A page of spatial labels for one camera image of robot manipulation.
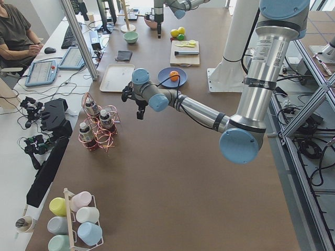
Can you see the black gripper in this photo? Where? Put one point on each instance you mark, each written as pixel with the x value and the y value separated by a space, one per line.
pixel 158 17
pixel 141 105

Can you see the blue plate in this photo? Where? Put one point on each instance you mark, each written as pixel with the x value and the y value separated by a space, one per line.
pixel 168 82

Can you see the orange fruit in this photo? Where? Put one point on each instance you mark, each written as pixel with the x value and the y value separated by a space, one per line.
pixel 174 76

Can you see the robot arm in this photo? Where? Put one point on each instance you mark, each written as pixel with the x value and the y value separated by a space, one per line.
pixel 179 8
pixel 233 98

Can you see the pink bowl of ice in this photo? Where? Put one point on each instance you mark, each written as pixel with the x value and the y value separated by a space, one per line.
pixel 151 23

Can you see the yellow lemon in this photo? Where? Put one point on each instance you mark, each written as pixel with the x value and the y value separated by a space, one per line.
pixel 181 30
pixel 174 33

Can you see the grey metal rod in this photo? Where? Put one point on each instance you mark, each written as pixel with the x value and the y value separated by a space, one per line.
pixel 186 53

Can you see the green bowl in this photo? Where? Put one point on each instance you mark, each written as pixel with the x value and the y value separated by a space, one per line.
pixel 131 37

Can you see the wooden cup stand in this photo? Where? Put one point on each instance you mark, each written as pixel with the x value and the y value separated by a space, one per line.
pixel 128 27

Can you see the dark tea bottle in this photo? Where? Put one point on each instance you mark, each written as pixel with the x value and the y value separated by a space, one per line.
pixel 87 137
pixel 92 108
pixel 107 121

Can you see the yellow plastic knife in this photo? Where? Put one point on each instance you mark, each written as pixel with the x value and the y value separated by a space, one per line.
pixel 187 44

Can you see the wooden cutting board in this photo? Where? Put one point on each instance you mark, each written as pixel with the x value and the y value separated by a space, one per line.
pixel 184 60

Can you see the cream rabbit tray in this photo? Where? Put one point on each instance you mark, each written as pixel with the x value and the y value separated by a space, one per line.
pixel 116 78

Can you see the grey folded cloth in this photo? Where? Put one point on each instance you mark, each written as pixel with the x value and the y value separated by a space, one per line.
pixel 124 56

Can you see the blue teach pendant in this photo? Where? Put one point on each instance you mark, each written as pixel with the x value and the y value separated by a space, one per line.
pixel 72 60
pixel 42 73

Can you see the black keyboard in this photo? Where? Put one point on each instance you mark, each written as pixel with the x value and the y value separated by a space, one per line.
pixel 69 39

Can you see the pink cup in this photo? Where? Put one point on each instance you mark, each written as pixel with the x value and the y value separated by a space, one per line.
pixel 80 200

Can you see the white cup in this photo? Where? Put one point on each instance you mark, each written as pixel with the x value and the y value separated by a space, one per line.
pixel 88 214

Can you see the black computer mouse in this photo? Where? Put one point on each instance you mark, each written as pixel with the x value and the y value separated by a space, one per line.
pixel 49 50

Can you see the yellow cup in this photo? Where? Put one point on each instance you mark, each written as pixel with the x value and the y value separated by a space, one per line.
pixel 57 206

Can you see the blue cup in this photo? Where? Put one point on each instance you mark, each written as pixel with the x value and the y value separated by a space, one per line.
pixel 90 233

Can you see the grey cup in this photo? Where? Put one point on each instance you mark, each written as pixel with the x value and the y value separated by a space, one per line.
pixel 58 225

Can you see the seated person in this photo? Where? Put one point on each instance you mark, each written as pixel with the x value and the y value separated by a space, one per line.
pixel 19 44

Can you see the green cup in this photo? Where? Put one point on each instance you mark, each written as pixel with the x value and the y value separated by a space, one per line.
pixel 59 243

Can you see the paper cup with tools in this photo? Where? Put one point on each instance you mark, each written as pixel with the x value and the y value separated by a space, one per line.
pixel 24 224

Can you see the copper wire bottle rack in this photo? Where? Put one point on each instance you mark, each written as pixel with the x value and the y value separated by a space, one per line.
pixel 104 138

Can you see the aluminium frame post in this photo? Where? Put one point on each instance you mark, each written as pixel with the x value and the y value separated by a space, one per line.
pixel 71 17

